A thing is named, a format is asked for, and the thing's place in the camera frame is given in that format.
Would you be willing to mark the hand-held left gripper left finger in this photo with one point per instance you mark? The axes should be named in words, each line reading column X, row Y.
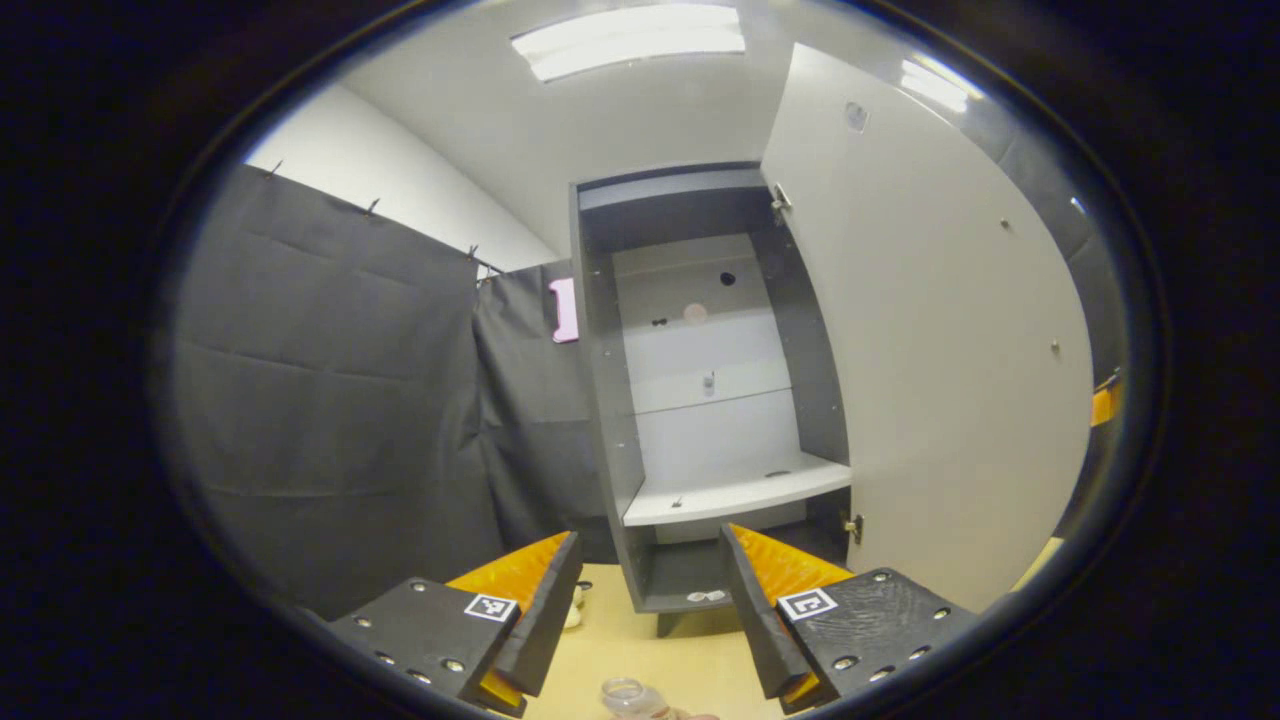
column 550, row 620

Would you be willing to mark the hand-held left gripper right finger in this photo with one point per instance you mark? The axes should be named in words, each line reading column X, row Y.
column 755, row 620

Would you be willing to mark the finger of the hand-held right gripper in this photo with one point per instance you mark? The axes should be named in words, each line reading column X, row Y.
column 1104, row 405

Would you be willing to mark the clear plastic bottle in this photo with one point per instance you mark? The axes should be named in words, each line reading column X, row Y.
column 625, row 695

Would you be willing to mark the beige cabinet door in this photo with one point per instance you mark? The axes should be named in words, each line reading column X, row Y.
column 950, row 350

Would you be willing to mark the grey cabinet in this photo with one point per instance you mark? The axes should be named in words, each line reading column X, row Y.
column 608, row 400

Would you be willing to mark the white cabinet shelf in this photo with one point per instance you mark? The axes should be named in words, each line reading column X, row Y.
column 730, row 492

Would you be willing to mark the metal door hinge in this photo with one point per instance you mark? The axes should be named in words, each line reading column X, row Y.
column 780, row 200
column 853, row 527

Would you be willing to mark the cream plush toy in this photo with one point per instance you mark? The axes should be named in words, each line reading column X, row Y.
column 574, row 615

